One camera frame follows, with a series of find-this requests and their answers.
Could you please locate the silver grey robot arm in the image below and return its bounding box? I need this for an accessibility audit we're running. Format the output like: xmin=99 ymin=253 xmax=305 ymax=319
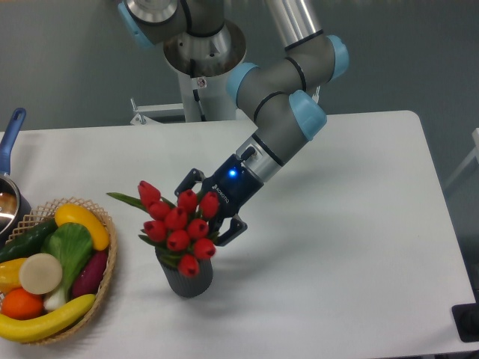
xmin=118 ymin=1 xmax=350 ymax=246

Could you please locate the beige round slice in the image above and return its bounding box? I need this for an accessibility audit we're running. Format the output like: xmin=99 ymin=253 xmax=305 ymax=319
xmin=19 ymin=253 xmax=63 ymax=295

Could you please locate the woven wicker basket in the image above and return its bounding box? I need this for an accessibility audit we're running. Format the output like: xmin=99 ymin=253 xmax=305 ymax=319
xmin=1 ymin=197 xmax=117 ymax=344

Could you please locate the blue handled saucepan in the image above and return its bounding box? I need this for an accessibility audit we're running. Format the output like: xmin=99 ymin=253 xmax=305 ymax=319
xmin=1 ymin=108 xmax=31 ymax=247

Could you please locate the green bok choy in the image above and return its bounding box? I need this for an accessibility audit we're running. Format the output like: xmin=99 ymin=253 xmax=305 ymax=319
xmin=41 ymin=223 xmax=93 ymax=312

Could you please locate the yellow squash in basket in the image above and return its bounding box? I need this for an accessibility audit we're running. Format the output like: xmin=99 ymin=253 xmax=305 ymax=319
xmin=54 ymin=203 xmax=110 ymax=251

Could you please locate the orange fruit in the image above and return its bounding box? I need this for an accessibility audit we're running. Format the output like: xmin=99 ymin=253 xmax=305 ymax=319
xmin=1 ymin=288 xmax=43 ymax=320

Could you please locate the purple sweet potato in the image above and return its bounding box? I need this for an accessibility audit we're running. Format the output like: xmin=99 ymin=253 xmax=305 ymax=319
xmin=71 ymin=251 xmax=108 ymax=298

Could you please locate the black device at table edge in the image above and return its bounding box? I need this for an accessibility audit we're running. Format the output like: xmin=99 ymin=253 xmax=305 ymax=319
xmin=451 ymin=303 xmax=478 ymax=343

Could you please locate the white frame at right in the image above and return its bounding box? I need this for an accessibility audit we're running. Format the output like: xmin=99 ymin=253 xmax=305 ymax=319
xmin=444 ymin=128 xmax=478 ymax=196

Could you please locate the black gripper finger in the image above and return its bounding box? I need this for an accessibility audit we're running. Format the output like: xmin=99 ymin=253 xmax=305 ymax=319
xmin=174 ymin=168 xmax=205 ymax=196
xmin=213 ymin=215 xmax=248 ymax=247

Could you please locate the dark grey ribbed vase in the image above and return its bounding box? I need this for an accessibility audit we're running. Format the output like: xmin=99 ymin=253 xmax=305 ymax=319
xmin=155 ymin=249 xmax=213 ymax=298

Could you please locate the red tulip bouquet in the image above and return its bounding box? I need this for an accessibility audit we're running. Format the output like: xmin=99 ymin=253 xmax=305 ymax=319
xmin=107 ymin=181 xmax=220 ymax=277

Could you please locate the yellow banana front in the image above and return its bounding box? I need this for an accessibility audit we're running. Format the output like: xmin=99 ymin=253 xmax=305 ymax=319
xmin=1 ymin=294 xmax=96 ymax=343

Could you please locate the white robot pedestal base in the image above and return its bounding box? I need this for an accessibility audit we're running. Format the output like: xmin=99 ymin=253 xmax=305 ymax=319
xmin=136 ymin=54 xmax=335 ymax=131

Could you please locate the yellow pepper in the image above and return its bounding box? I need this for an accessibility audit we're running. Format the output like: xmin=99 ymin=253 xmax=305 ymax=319
xmin=0 ymin=258 xmax=26 ymax=293

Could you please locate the green cucumber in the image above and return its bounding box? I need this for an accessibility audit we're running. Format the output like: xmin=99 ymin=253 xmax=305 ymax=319
xmin=1 ymin=218 xmax=58 ymax=263

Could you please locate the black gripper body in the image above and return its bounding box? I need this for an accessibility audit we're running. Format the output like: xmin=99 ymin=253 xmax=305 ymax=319
xmin=201 ymin=154 xmax=264 ymax=223

